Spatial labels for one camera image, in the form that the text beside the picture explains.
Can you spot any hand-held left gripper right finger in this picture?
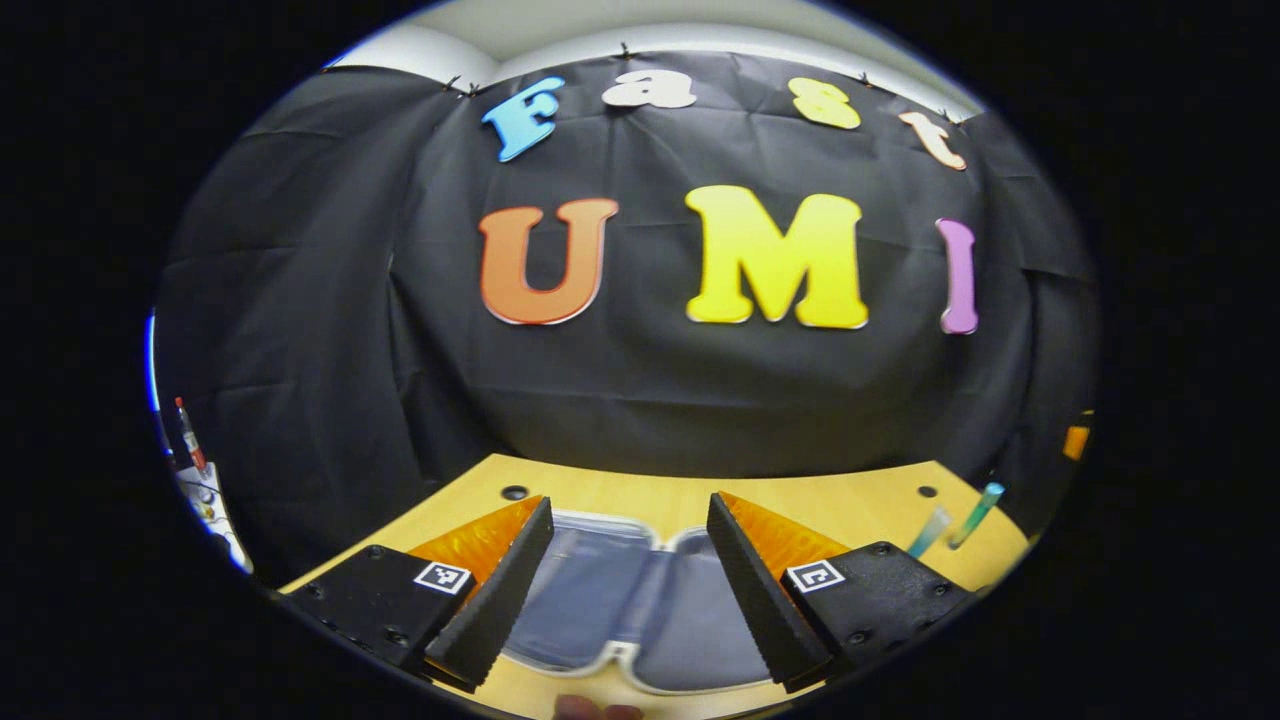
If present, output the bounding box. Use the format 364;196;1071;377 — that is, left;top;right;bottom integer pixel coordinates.
706;491;977;694

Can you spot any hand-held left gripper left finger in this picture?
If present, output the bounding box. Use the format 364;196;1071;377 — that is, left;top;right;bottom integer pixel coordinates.
280;495;555;693

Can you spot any white suitcase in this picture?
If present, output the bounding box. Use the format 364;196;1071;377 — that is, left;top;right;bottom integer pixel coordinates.
498;508;801;697

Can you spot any teal cylindrical bottle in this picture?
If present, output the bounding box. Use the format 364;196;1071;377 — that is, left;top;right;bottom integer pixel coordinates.
948;482;1006;551

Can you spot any teal tapered bottle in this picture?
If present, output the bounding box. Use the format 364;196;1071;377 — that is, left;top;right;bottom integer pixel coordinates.
907;505;953;559

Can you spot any black backdrop cloth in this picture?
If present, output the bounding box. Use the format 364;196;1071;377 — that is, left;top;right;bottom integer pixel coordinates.
155;50;1101;591

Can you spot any red slim object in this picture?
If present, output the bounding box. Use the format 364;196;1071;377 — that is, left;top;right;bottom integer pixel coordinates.
174;396;207;473

